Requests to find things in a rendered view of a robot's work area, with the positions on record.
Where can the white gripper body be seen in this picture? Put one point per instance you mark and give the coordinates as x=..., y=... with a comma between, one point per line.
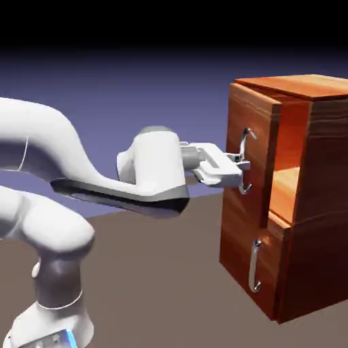
x=218, y=165

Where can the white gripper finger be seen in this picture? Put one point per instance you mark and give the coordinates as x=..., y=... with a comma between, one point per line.
x=244, y=164
x=231, y=156

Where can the wooden cabinet door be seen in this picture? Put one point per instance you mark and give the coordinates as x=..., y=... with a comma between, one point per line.
x=244, y=119
x=239, y=258

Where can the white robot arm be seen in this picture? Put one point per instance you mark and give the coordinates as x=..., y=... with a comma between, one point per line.
x=152, y=163

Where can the brown wooden cabinet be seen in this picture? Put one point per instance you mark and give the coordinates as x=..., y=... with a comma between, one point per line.
x=310, y=195

